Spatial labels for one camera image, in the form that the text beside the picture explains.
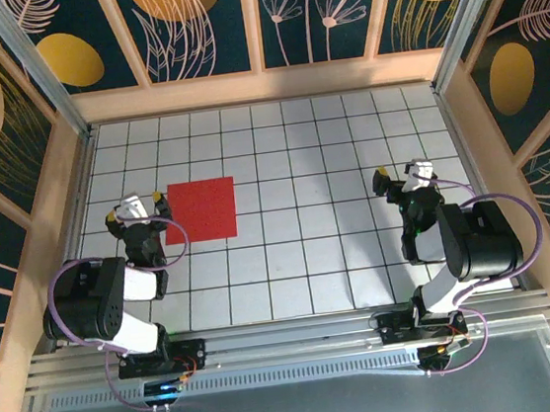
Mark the red paper sheet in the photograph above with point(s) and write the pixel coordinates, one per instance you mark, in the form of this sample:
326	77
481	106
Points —
201	209

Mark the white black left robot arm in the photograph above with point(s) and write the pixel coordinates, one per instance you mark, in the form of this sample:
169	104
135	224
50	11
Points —
136	336

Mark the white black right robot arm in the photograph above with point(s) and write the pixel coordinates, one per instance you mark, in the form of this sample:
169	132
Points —
483	242

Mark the white grid mat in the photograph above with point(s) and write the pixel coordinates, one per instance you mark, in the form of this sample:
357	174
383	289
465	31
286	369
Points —
266	132

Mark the black controller board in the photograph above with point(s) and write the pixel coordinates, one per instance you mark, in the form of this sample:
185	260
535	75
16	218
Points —
164	391
438	356

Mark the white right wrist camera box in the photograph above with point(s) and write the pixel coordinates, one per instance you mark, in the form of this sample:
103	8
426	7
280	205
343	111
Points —
422	169

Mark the aluminium side rail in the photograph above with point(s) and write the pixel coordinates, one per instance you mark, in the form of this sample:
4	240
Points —
81	188
464	144

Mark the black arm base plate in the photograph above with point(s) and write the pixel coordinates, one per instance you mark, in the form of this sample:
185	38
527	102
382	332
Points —
393	329
194	349

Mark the aluminium corner post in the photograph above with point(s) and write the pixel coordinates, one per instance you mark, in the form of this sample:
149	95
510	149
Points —
54	89
466	20

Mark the aluminium mounting rail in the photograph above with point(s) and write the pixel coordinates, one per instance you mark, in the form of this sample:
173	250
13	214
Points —
290	338

